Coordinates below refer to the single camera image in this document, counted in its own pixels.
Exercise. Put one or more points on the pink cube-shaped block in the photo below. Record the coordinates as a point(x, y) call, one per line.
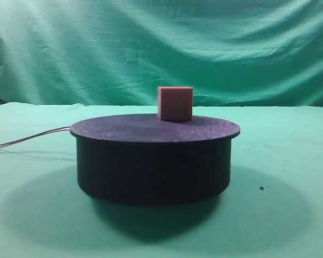
point(175, 103)

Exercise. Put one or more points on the black round turntable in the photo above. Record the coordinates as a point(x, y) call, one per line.
point(140, 160)

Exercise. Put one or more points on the green cloth backdrop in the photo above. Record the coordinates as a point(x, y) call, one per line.
point(233, 53)

